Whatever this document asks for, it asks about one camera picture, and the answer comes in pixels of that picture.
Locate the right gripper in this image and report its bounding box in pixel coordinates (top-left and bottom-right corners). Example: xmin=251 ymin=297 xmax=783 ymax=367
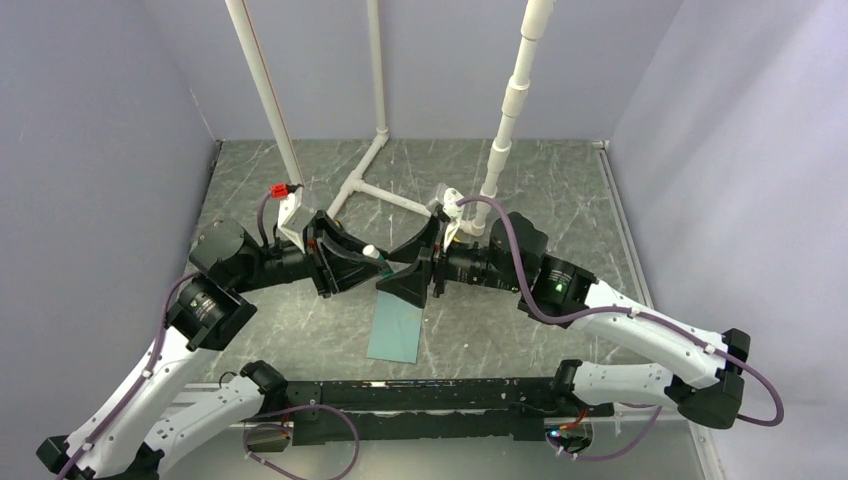
xmin=376 ymin=215 xmax=524 ymax=308

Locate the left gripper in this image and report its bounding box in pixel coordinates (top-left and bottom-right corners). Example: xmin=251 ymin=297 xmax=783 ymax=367
xmin=232 ymin=208 xmax=391 ymax=296

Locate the teal envelope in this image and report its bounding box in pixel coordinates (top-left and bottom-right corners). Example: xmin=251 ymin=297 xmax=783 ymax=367
xmin=366 ymin=290 xmax=423 ymax=364

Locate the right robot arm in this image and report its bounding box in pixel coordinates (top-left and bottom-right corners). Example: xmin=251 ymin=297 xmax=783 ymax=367
xmin=377 ymin=212 xmax=750 ymax=429

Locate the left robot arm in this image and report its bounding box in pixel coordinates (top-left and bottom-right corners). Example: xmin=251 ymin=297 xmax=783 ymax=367
xmin=36 ymin=212 xmax=389 ymax=479

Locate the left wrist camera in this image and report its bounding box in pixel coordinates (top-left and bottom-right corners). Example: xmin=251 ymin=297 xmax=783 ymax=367
xmin=270 ymin=184 xmax=317 ymax=252

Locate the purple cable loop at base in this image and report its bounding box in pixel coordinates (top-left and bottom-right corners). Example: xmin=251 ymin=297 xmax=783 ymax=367
xmin=241 ymin=401 xmax=360 ymax=480

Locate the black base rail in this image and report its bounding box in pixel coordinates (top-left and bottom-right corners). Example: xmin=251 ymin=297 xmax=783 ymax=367
xmin=249 ymin=377 xmax=615 ymax=446

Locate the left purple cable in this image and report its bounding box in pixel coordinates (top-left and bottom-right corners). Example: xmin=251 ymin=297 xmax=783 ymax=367
xmin=56 ymin=271 xmax=200 ymax=480

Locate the white PVC pipe frame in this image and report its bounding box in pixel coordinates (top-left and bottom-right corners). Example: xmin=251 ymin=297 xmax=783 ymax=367
xmin=225 ymin=0 xmax=556 ymax=237

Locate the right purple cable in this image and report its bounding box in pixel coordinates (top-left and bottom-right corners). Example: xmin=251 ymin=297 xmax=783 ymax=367
xmin=457 ymin=195 xmax=786 ymax=463

